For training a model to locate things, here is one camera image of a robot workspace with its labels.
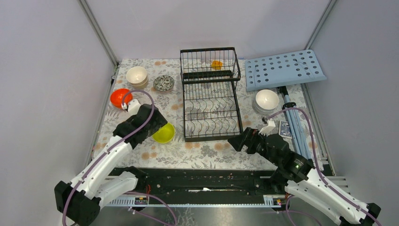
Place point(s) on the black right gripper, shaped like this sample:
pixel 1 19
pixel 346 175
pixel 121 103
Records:
pixel 247 137

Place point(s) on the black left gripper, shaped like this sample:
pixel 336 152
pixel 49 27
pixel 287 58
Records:
pixel 159 122

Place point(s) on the yellow-green bowl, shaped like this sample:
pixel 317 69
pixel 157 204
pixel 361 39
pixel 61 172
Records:
pixel 164 134

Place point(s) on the pink patterned bowl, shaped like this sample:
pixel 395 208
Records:
pixel 163 83

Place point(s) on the plain beige bowl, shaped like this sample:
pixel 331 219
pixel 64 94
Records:
pixel 140 85

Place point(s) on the white bowl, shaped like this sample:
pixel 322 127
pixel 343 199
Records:
pixel 257 108
pixel 267 99

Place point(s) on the orange bowl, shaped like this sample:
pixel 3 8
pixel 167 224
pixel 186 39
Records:
pixel 117 96

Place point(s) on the beige patterned bowl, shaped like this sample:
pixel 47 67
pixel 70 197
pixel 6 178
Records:
pixel 136 75

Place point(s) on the black wire dish rack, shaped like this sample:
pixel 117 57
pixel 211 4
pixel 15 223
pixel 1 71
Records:
pixel 211 108

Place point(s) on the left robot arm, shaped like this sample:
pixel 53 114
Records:
pixel 81 199

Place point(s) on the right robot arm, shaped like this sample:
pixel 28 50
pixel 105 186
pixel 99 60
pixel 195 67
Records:
pixel 301 178

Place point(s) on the blue card deck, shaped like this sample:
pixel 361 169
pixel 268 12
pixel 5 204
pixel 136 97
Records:
pixel 285 130

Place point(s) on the blue tripod legs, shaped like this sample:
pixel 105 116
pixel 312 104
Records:
pixel 298 135

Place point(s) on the floral table mat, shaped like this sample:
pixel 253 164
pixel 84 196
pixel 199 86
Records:
pixel 178 153

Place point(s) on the yellow toy block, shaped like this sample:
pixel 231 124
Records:
pixel 216 65

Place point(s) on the blue perforated stand tray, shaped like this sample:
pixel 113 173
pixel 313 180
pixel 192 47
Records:
pixel 282 70

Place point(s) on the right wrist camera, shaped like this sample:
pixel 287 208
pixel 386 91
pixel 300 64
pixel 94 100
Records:
pixel 269 125

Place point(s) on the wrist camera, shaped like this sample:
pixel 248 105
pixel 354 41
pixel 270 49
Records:
pixel 132 107
pixel 269 125

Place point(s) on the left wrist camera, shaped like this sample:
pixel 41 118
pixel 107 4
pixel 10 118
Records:
pixel 132 107

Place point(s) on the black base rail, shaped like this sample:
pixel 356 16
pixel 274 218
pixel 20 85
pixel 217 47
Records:
pixel 207 186

